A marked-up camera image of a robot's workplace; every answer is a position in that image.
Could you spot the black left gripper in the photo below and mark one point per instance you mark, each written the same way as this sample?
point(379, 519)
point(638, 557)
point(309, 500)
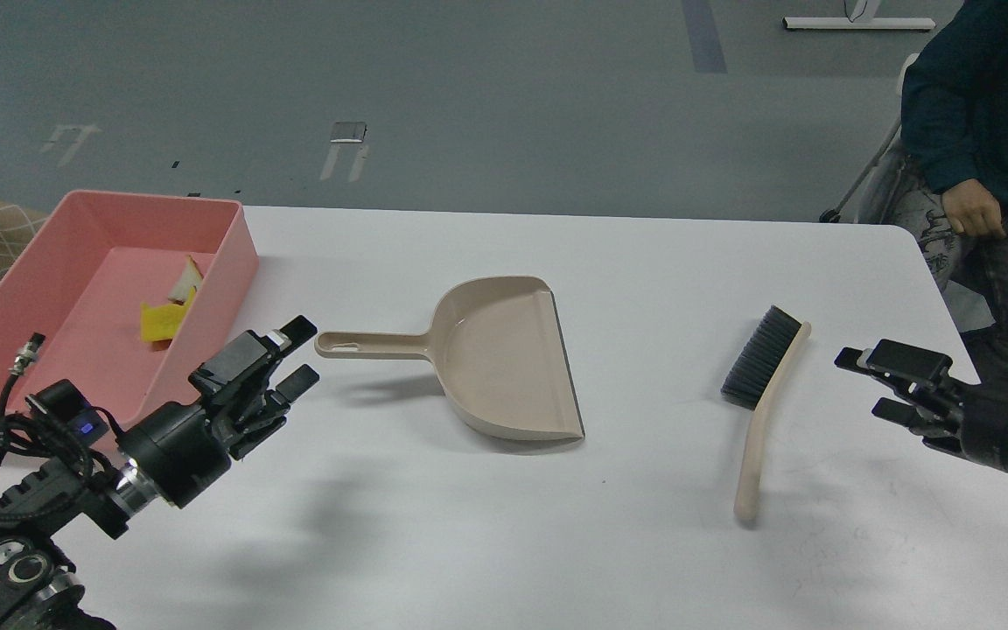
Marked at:
point(182, 449)

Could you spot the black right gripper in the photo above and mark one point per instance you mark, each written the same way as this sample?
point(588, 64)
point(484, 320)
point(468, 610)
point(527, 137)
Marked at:
point(975, 430)

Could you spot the yellow green sponge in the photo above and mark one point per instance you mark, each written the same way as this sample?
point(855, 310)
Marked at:
point(163, 321)

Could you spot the beige hand brush black bristles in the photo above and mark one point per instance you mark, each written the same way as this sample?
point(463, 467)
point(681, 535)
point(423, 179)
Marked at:
point(756, 378)

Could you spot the beige plastic dustpan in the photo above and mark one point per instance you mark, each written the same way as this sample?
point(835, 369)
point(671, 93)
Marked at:
point(497, 349)

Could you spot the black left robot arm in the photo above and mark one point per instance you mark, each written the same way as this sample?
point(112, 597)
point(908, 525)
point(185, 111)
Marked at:
point(68, 457)

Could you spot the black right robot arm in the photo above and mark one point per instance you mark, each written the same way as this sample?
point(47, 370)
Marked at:
point(968, 421)

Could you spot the pink plastic bin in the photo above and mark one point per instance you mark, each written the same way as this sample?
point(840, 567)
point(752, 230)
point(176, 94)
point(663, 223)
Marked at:
point(83, 280)

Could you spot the person's hand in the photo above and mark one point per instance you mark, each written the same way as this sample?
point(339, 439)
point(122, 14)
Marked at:
point(973, 211)

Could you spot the person in dark clothes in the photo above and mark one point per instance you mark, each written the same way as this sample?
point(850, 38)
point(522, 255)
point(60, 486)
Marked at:
point(954, 127)

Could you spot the white desk foot bar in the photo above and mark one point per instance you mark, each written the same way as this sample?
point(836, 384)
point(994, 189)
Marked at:
point(862, 16)

